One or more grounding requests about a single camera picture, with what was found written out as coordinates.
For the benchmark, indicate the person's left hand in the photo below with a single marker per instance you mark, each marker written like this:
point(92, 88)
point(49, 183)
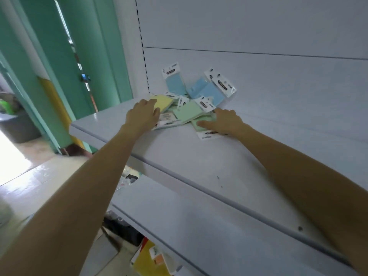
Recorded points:
point(141, 116)

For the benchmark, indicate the person's right hand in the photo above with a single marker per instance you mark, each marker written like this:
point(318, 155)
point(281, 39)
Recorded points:
point(227, 123)

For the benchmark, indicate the person's right thumb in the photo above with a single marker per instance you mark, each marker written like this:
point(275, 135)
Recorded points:
point(204, 123)

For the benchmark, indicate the person's left thumb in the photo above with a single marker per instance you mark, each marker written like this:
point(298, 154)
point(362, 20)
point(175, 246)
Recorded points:
point(157, 114)

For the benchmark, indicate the green sticky note packet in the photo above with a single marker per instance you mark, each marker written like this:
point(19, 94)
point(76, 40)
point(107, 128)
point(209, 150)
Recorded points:
point(198, 126)

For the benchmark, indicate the yellow sticky note packet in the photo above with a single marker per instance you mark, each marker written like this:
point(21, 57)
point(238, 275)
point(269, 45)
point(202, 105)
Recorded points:
point(164, 102)

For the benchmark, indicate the person's right forearm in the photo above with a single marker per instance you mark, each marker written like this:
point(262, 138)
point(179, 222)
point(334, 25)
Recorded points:
point(304, 181)

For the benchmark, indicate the person's left forearm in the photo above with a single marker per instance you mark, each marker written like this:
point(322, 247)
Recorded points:
point(72, 204)

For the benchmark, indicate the pile of sticky note packets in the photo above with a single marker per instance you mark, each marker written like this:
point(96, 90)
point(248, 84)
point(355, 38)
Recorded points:
point(198, 91)

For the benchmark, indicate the white metal shelf board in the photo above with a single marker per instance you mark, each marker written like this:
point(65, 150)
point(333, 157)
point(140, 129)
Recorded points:
point(218, 241)
point(201, 169)

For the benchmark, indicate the small clear packaged items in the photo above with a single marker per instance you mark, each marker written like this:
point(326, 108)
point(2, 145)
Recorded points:
point(128, 178)

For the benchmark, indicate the white slotted shelf upright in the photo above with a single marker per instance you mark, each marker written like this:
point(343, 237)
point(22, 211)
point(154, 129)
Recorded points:
point(129, 48)

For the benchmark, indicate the dark door latch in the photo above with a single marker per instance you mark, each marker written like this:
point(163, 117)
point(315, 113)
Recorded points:
point(85, 78)

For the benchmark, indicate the white shelf back panel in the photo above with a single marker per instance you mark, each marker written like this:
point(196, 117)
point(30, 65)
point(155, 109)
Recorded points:
point(273, 68)

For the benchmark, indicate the green door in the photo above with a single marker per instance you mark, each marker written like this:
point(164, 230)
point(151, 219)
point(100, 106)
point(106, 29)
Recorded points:
point(95, 40)

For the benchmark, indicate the black packaged item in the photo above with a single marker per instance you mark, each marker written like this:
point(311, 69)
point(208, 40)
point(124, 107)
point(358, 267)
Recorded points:
point(122, 228)

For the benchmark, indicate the grey plastic bin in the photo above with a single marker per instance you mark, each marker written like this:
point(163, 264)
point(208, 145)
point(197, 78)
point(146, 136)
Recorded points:
point(18, 127)

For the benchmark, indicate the yellow packaged item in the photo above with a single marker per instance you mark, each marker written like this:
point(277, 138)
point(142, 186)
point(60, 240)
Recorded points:
point(146, 261)

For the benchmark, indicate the bright green plastic object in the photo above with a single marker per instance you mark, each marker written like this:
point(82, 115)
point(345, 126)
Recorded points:
point(6, 107)

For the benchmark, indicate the yellow door frame strip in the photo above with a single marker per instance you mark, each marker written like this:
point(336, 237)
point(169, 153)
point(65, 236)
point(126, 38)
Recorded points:
point(56, 102)

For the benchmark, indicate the green door frame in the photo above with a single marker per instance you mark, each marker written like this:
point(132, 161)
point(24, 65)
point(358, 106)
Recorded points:
point(26, 83)

